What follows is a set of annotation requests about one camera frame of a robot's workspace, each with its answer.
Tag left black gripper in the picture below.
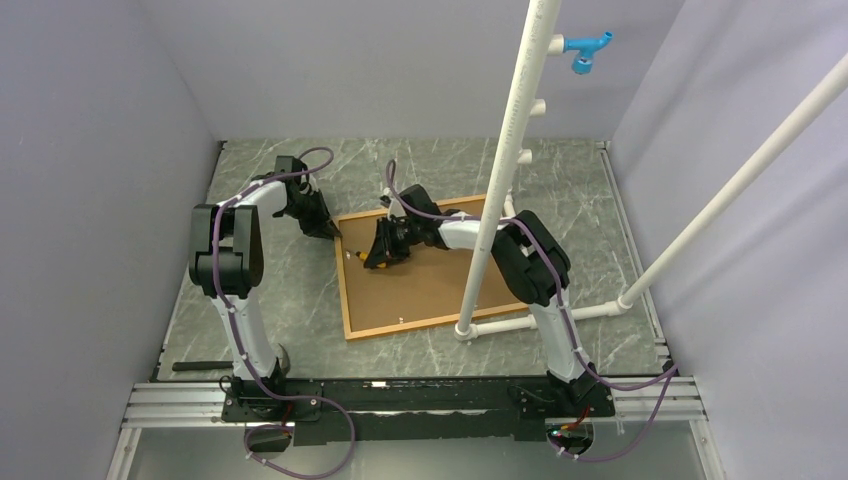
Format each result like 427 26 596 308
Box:
282 190 342 241

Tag blue pipe fitting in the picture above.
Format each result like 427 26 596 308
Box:
563 31 614 75

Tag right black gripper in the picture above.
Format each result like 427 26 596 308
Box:
366 216 423 269

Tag aluminium rail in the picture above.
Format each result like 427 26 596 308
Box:
121 377 706 429

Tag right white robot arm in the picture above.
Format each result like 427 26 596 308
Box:
363 184 608 415

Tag black rod on table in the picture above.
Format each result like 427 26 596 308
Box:
171 361 233 372

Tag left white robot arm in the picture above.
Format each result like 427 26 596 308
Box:
188 153 341 420

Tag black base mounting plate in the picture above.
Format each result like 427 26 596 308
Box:
221 375 616 446

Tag white pvc pipe stand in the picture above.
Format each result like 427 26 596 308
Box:
454 1 847 342

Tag orange handled screwdriver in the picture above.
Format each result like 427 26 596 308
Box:
353 251 388 270

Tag orange picture frame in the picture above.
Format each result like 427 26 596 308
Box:
333 193 531 342

